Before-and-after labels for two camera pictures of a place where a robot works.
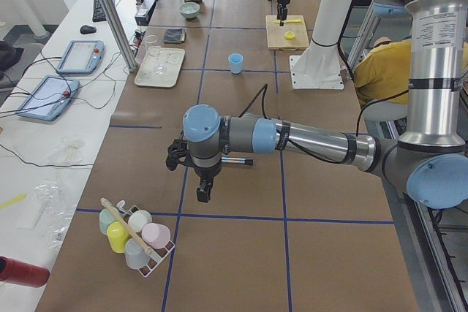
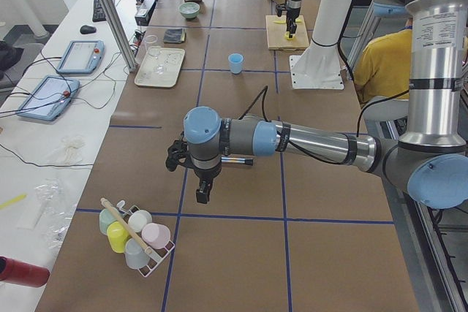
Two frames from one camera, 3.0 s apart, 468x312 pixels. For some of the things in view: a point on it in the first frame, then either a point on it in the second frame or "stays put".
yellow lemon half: x=289 y=35 stays put
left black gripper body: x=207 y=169 stays put
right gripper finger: x=280 y=15 -> x=289 y=27
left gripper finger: x=203 y=191 stays put
